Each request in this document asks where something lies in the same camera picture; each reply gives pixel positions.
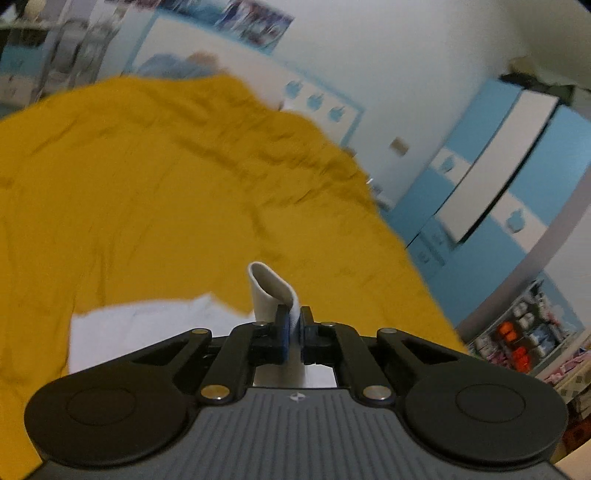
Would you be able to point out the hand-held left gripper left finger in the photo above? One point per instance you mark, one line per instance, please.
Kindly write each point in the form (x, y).
(284, 331)

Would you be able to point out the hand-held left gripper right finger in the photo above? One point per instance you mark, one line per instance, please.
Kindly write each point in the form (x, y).
(306, 337)

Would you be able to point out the white printed t-shirt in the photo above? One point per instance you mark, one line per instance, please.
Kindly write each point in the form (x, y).
(138, 327)

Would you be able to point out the white nightstand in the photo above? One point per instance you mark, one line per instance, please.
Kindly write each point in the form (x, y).
(379, 194)

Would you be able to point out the mustard yellow blanket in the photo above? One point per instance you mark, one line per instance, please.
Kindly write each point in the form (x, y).
(138, 184)

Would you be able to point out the storage rack with boxes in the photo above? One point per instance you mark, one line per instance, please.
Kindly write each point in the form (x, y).
(521, 332)

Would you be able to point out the blue white wardrobe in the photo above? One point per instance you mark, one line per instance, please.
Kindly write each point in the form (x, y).
(531, 184)

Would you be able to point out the white blue bed headboard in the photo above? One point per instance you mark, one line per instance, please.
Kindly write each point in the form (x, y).
(231, 50)

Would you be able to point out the blue pillow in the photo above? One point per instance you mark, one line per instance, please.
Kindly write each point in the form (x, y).
(171, 64)

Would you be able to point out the grey rolling cart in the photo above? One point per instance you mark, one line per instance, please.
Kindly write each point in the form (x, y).
(74, 50)

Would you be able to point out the white round lamp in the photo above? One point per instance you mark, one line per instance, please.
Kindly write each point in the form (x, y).
(33, 8)

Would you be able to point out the wall switch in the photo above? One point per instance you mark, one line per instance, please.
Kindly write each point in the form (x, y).
(399, 146)

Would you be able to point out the wall poster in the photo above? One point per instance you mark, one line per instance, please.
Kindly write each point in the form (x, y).
(258, 23)

